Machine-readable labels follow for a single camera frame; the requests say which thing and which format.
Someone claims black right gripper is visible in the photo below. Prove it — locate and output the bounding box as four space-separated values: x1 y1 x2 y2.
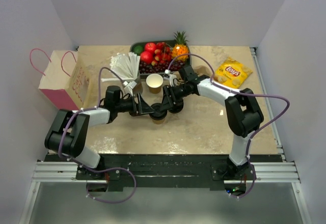
160 82 191 112

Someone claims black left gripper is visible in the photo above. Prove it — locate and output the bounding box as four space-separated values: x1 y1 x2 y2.
115 93 153 117

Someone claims black coffee cup lid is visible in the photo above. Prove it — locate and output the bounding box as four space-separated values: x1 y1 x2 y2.
149 103 168 121

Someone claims brown paper coffee cup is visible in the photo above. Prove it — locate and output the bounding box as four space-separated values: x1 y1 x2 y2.
152 118 165 125

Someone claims brown pulp cup carrier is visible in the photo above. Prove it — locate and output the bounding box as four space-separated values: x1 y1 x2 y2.
193 65 212 78

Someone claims pink white paper bag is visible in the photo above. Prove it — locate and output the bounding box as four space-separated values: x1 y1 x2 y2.
29 48 93 110

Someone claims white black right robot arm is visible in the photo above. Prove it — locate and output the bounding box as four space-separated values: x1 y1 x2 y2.
150 66 264 180

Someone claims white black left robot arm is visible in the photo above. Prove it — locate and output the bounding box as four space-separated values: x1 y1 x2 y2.
44 86 155 179

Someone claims black cup lid stack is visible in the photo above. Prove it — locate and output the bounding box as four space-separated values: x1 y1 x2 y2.
169 99 184 114

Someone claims grey metal straw holder cup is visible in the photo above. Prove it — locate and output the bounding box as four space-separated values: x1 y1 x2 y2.
133 74 143 94

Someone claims purple grape bunch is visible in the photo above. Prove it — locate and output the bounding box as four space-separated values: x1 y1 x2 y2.
139 62 186 74

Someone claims white wrapped straw bundle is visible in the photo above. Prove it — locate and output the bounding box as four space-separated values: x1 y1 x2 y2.
101 52 140 82

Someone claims red apple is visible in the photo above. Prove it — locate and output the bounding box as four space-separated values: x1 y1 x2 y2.
140 51 153 64
144 42 156 53

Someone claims red cherry cluster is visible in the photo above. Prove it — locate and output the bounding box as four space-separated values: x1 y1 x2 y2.
151 42 172 66

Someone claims green lime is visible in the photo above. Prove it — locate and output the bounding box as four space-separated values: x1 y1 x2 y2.
133 45 144 55

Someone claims orange pineapple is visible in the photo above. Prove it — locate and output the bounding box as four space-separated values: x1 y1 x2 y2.
172 31 188 63

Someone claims dark green fruit tray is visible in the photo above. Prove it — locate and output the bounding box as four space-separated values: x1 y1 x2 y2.
129 40 190 78

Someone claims yellow chips bag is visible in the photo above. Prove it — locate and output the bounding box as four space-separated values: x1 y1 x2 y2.
213 57 253 89

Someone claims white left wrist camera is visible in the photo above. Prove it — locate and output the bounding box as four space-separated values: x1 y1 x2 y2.
123 80 137 96

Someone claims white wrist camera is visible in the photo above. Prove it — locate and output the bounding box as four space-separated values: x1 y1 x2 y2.
163 69 177 87
123 80 137 96

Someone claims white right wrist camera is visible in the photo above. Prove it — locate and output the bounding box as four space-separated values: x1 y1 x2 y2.
163 69 177 87

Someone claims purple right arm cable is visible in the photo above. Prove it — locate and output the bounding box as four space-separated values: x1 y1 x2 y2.
168 53 291 199

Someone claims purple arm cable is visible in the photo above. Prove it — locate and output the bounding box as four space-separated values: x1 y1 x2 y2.
58 67 128 174
168 53 291 199

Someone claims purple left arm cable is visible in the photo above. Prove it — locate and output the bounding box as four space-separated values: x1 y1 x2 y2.
58 67 128 174

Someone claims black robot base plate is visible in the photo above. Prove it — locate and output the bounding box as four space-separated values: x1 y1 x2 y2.
75 153 283 192

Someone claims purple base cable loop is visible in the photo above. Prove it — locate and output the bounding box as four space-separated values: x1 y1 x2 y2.
86 166 138 204

